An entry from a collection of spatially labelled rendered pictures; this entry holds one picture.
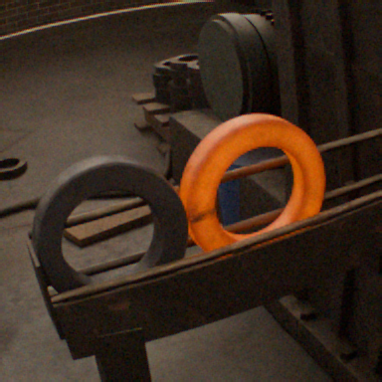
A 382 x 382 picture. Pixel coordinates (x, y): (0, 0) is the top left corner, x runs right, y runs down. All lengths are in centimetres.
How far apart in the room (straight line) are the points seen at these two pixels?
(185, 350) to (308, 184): 96
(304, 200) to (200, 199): 14
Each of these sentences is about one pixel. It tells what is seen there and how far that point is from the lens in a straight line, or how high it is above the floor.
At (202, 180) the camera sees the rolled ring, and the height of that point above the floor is 72.
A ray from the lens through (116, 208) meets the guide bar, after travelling 93.
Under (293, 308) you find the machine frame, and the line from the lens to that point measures 186.
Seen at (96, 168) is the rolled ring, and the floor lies 76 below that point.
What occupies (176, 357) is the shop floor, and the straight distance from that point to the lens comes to 182.
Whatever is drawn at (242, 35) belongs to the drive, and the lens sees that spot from 220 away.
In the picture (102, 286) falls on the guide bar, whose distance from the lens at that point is 87.
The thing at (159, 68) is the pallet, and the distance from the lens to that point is 320.
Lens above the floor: 106
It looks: 23 degrees down
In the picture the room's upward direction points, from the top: 4 degrees counter-clockwise
